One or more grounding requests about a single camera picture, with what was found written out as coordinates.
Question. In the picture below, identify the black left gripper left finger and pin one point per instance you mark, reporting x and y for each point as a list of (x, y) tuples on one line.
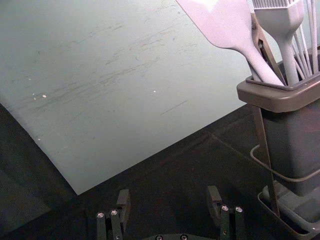
[(115, 225)]

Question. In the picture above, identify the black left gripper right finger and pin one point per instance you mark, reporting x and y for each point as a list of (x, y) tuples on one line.
[(230, 222)]

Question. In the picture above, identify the grey silicone basting brush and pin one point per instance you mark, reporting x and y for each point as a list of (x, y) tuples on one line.
[(287, 30)]

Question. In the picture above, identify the black rack with steel bars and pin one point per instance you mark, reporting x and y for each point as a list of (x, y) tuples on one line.
[(290, 140)]

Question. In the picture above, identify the grey silicone spatula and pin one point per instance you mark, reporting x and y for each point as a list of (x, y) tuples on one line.
[(225, 22)]

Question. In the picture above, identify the black table cloth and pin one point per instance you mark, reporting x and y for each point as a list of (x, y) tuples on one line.
[(175, 175)]

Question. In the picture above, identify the steel kitchen tongs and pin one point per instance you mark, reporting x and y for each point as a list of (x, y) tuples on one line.
[(263, 46)]

